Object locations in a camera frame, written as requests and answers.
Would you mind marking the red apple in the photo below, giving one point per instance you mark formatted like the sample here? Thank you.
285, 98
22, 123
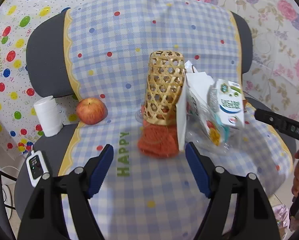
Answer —
91, 111

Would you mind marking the orange knitted cloth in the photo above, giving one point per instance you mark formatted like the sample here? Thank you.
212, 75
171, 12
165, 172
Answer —
158, 141

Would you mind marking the white digital timer device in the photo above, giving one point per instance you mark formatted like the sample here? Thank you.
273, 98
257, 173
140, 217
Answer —
36, 167

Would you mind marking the white green milk carton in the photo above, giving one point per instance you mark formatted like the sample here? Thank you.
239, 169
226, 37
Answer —
226, 100

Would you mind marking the balloon pattern plastic sheet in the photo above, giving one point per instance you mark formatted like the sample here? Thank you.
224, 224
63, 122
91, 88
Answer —
19, 126

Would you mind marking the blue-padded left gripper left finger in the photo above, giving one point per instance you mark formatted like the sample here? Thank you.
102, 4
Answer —
44, 218

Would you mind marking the clear plastic trash bag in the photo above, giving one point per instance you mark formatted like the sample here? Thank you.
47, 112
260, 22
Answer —
234, 141

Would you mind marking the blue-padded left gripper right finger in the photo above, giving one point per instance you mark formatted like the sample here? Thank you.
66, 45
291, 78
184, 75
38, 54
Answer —
253, 218

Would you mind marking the floral pattern plastic sheet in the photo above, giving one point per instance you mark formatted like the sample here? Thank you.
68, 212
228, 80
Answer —
273, 77

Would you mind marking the white paper roll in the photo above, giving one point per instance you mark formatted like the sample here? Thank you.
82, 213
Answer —
48, 116

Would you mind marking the woven bamboo basket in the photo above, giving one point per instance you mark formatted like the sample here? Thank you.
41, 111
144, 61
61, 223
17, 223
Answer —
165, 78

